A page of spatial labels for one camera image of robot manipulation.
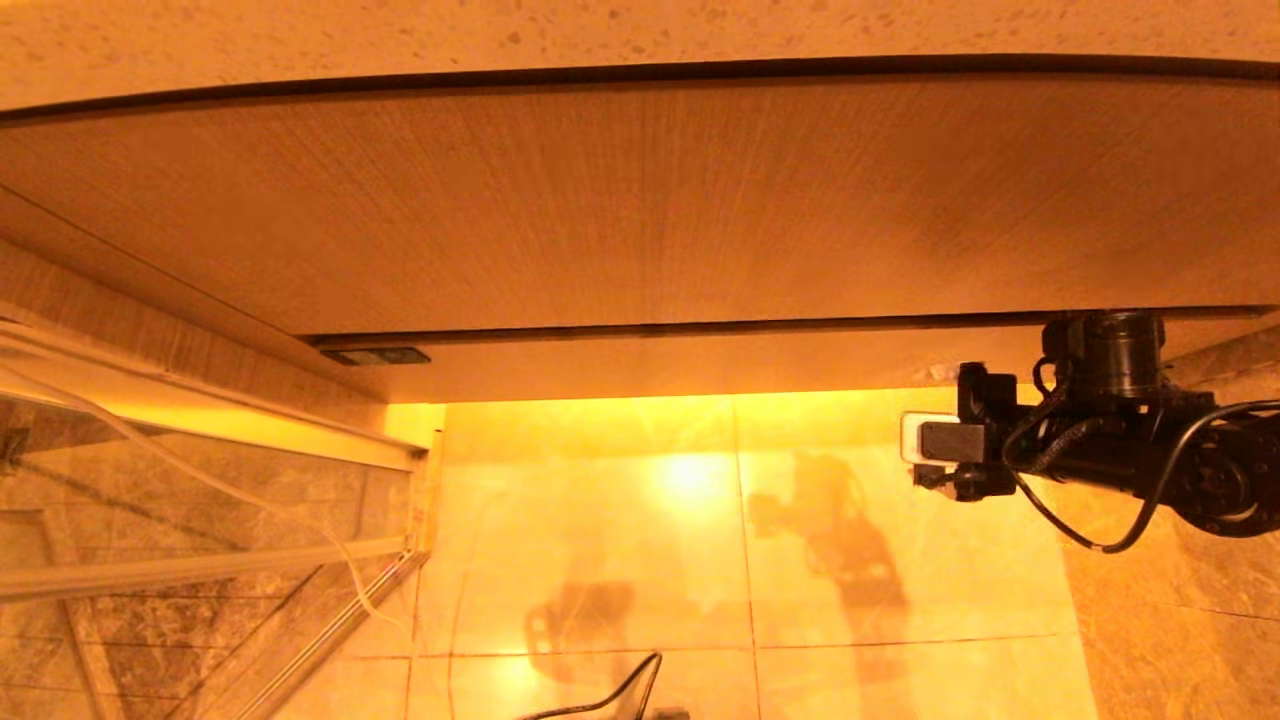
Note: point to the small black sensor switch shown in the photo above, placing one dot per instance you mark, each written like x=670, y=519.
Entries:
x=378, y=356

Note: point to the glass shower partition metal frame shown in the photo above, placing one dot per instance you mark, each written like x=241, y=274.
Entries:
x=200, y=565

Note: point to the wooden vanity cabinet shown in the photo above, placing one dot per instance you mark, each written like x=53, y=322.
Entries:
x=600, y=200

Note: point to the speckled stone countertop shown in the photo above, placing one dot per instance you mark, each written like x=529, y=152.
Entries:
x=600, y=30

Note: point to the wooden vanity drawer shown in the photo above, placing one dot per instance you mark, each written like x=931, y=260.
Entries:
x=700, y=362

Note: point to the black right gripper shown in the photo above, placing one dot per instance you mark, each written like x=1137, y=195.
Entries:
x=990, y=395

